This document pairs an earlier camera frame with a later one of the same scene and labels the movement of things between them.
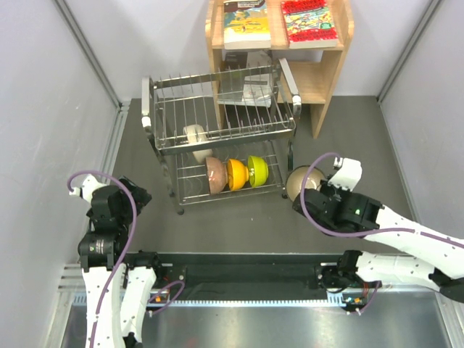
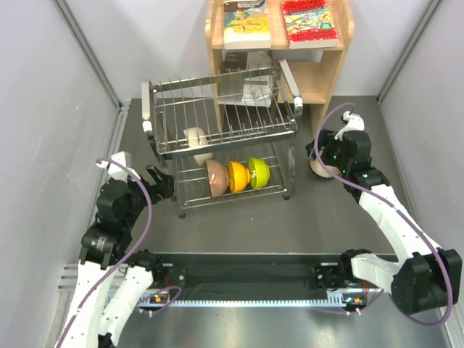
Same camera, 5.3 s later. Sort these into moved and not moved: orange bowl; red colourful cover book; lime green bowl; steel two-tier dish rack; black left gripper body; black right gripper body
Moved: black right gripper body; black left gripper body
Not moved: orange bowl; steel two-tier dish rack; red colourful cover book; lime green bowl
